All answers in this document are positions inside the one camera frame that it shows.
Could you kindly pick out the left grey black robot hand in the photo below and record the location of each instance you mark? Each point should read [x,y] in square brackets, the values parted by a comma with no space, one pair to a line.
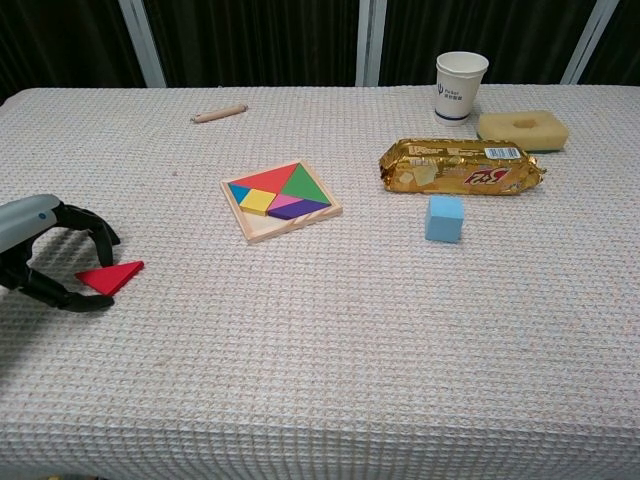
[25,220]

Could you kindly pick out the medium red tangram triangle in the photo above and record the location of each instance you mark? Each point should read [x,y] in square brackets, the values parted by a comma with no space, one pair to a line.
[112,277]

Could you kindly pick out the small blue tangram triangle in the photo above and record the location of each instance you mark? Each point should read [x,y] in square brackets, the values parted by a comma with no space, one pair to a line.
[237,192]

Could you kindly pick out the yellow tangram square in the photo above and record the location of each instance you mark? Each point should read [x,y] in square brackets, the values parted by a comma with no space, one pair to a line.
[258,201]

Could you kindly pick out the large red tangram triangle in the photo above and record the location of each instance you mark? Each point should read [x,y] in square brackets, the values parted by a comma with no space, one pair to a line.
[270,180]

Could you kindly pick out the small pink tangram triangle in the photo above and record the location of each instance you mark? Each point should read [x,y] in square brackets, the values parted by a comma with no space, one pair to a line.
[286,201]

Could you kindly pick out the purple tangram parallelogram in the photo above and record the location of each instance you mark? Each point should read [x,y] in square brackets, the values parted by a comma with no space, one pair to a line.
[300,207]

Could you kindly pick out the large green tangram triangle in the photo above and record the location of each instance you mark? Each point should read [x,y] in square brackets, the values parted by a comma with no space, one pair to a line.
[305,187]

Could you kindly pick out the dark pleated curtain panel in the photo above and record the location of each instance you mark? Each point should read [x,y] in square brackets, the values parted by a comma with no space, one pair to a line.
[625,40]
[250,40]
[525,30]
[60,40]

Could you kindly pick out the thin wooden stick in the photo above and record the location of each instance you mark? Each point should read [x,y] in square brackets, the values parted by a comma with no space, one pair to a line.
[218,113]

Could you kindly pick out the beige waffle tablecloth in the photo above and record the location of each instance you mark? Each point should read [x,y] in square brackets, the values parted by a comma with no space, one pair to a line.
[320,325]

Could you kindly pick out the gold foil snack package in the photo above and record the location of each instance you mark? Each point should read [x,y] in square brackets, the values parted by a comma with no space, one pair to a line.
[440,170]

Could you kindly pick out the light blue cube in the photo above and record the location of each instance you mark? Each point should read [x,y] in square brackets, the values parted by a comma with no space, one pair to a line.
[444,220]

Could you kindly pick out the white paper cup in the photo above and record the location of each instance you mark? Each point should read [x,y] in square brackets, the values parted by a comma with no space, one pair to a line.
[455,95]

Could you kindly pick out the yellow sponge with hole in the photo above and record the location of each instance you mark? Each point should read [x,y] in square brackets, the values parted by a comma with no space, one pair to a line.
[500,127]

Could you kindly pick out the white partition post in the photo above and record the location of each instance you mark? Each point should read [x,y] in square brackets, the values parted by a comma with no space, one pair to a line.
[370,40]
[145,55]
[587,45]

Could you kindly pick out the wooden tangram puzzle tray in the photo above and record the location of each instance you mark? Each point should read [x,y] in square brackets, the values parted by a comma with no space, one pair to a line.
[260,234]

